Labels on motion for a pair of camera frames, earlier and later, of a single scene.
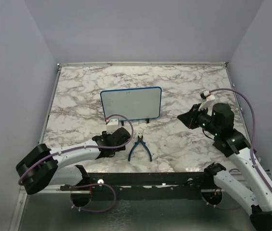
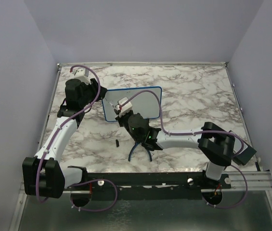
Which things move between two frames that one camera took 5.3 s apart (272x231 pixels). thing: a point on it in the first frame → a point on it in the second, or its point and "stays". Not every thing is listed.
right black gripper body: (205, 122) → (123, 121)
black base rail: (150, 186) stays
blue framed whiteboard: (136, 103) stays
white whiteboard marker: (173, 115) → (111, 104)
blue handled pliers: (139, 139) stays
